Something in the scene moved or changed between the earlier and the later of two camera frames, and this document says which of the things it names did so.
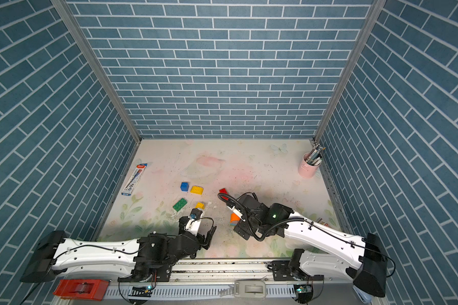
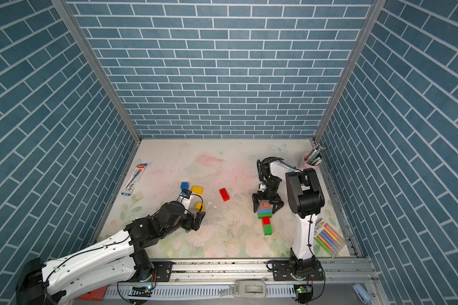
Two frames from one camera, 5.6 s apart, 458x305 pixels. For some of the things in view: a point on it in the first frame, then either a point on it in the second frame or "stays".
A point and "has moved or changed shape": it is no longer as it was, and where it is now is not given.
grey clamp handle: x=250 y=289 stays
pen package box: x=133 y=180 stays
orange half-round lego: x=234 y=216 has moved or changed shape
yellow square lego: x=200 y=205 stays
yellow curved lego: x=196 y=189 stays
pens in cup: x=315 y=156 stays
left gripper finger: x=209 y=237 → x=199 y=216
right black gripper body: x=248 y=226 → x=271 y=192
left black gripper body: x=198 y=243 → x=186 y=222
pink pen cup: x=306 y=170 stays
